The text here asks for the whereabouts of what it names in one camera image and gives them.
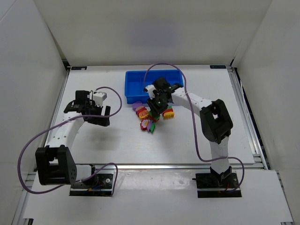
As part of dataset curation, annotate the green 2x4 lego brick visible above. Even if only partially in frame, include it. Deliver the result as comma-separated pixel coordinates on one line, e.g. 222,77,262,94
148,111,160,122

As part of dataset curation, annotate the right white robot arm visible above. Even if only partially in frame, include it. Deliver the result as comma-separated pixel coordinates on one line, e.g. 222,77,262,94
144,77,233,184

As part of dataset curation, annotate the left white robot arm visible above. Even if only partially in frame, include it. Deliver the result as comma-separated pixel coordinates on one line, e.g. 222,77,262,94
35,90,111,186

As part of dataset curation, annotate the green red yellow lego stack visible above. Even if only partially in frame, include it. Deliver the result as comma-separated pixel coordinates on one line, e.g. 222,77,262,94
162,106,175,120

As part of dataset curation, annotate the yellow orange butterfly lego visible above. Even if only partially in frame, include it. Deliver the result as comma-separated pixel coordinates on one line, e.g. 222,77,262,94
138,110,149,120

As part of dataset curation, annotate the purple green lego stack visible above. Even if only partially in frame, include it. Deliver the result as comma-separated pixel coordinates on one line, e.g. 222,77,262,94
146,120,156,134

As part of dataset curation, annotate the purple butterfly lego brick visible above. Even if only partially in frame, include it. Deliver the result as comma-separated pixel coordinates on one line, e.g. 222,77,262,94
135,105,146,113

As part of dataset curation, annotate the red flower lego brick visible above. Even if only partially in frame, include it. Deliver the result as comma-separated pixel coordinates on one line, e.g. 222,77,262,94
140,119,149,131

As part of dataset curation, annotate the red half-round lego brick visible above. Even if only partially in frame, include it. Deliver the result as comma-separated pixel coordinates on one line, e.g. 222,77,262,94
136,107,147,115

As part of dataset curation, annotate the purple rounded lego brick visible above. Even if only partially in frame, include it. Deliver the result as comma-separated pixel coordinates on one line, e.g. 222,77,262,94
132,101,143,111

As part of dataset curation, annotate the blue divided plastic bin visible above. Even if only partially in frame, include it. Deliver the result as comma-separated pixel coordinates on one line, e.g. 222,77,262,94
125,69,183,104

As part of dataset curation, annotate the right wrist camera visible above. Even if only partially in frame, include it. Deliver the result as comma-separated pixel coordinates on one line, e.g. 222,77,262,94
144,84,156,99

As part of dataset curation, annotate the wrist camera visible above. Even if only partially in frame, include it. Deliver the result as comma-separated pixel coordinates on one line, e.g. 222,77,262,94
92,91,107,107
144,84,156,99

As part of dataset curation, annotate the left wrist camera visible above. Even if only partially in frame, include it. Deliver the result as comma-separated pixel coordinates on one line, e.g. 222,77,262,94
92,91,107,107

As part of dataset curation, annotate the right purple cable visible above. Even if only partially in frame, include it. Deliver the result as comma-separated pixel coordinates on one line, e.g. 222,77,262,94
142,63,245,193

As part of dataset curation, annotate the aluminium frame rail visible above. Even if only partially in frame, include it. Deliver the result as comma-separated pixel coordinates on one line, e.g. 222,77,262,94
77,163,268,170

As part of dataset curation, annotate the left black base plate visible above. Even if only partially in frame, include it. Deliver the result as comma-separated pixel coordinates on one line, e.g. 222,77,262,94
69,165,116,197

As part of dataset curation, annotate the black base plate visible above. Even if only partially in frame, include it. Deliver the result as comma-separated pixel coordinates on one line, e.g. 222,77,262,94
192,172,242,198
69,165,116,197

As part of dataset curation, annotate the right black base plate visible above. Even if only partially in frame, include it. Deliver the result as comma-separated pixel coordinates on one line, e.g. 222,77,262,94
192,172,242,198

